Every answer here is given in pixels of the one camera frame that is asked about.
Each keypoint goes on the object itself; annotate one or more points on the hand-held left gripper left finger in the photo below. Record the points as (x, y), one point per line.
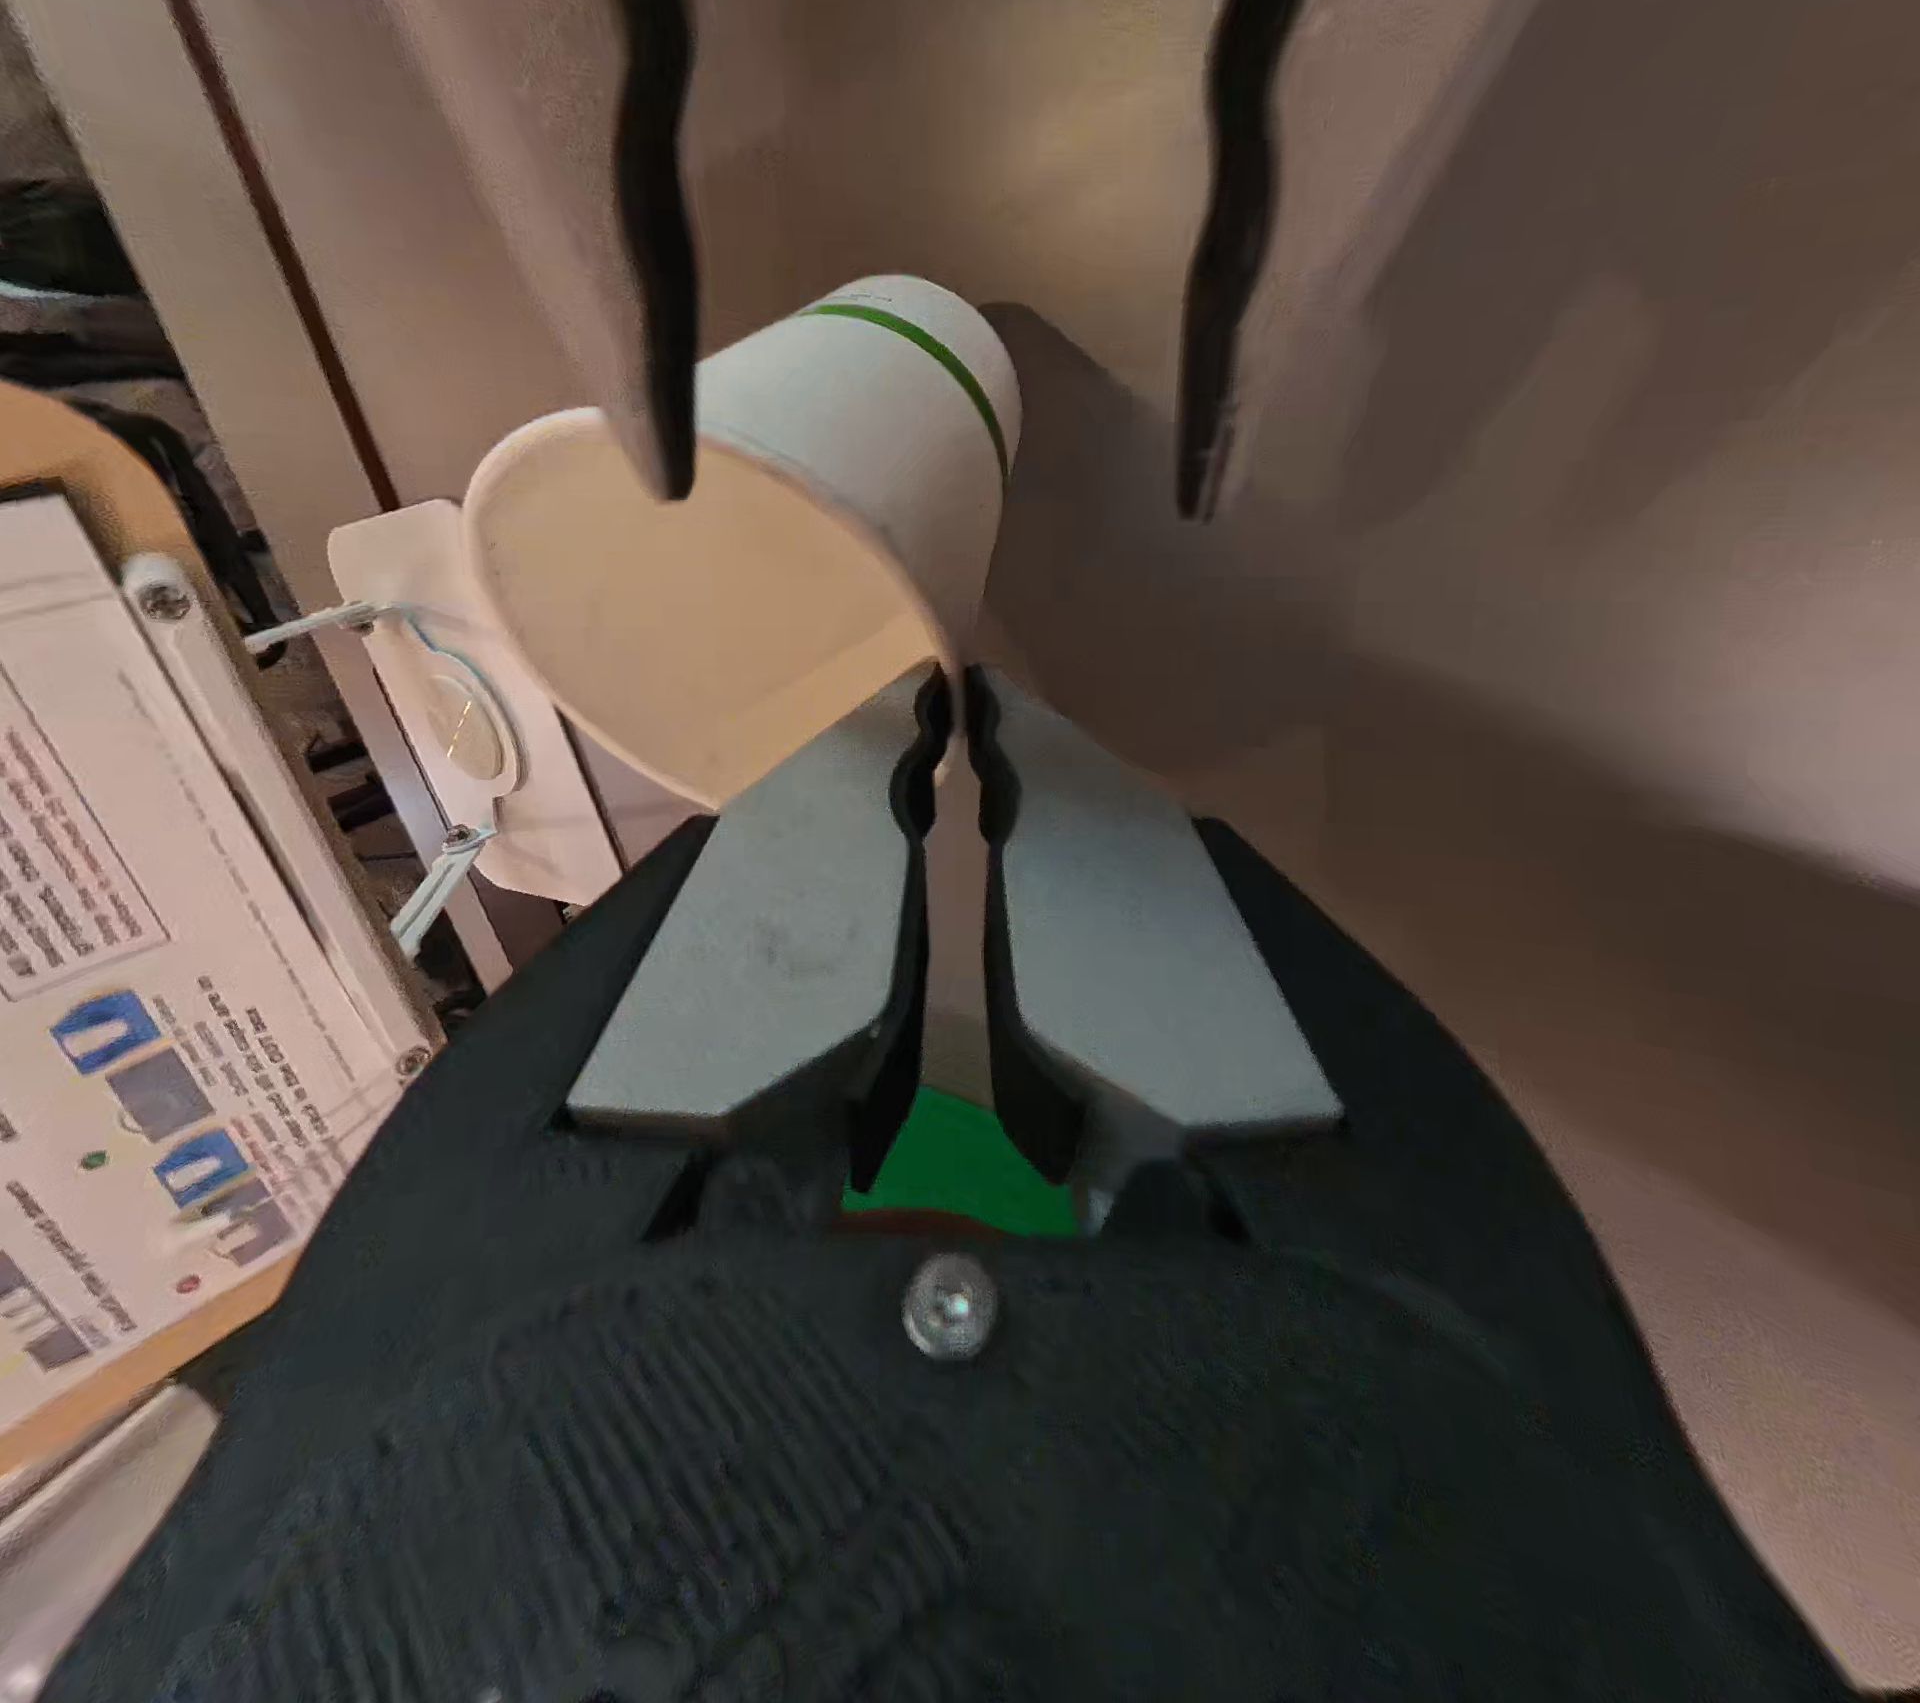
(751, 969)

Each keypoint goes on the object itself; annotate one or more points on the printed instruction sheet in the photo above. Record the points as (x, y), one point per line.
(117, 982)

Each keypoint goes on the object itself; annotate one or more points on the white paper cup green band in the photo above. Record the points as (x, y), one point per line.
(838, 428)

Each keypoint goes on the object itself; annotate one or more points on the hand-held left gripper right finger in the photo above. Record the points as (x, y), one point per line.
(1163, 969)

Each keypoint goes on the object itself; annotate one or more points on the white sheet holder bar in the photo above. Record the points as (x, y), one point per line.
(283, 802)

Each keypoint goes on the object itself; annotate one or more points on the wooden display board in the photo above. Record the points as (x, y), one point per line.
(60, 428)

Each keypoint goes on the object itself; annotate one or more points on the green plastic bin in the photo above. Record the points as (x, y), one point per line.
(960, 1162)

